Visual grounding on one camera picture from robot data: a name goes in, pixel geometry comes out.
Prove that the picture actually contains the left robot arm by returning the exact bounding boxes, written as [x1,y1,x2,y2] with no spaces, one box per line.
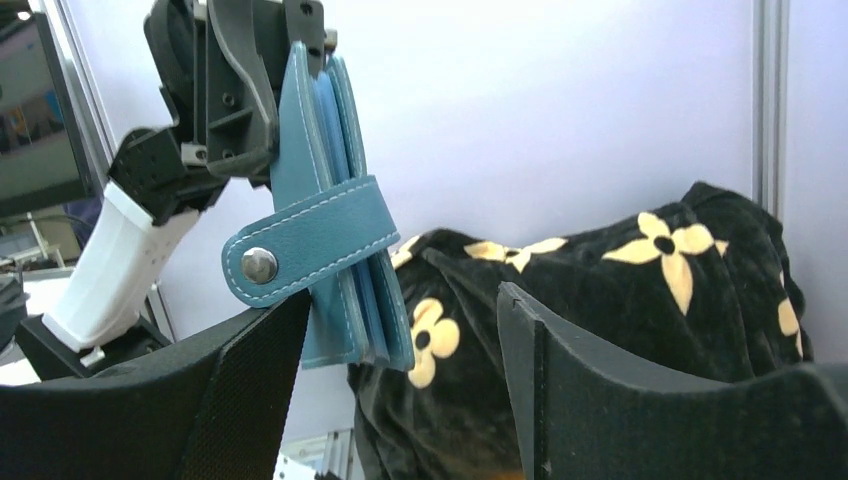
[15,1,327,381]

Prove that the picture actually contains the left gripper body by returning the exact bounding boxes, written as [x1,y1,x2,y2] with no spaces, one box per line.
[143,0,208,166]

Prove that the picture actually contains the black floral blanket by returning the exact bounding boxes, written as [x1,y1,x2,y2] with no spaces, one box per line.
[348,182,813,479]

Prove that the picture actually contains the blue leather card holder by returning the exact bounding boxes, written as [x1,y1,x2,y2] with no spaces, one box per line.
[222,42,414,371]

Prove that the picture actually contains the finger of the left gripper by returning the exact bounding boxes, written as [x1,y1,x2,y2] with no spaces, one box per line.
[252,0,336,80]
[206,1,278,178]

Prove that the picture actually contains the left aluminium frame post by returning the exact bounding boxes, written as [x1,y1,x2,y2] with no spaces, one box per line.
[752,0,791,218]

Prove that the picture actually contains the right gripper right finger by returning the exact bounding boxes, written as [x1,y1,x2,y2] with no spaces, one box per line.
[497,283,847,479]

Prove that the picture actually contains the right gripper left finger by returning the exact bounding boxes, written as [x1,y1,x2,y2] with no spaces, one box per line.
[1,291,311,479]

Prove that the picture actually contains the monitor screen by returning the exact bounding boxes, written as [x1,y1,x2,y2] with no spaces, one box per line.
[1,13,97,217]

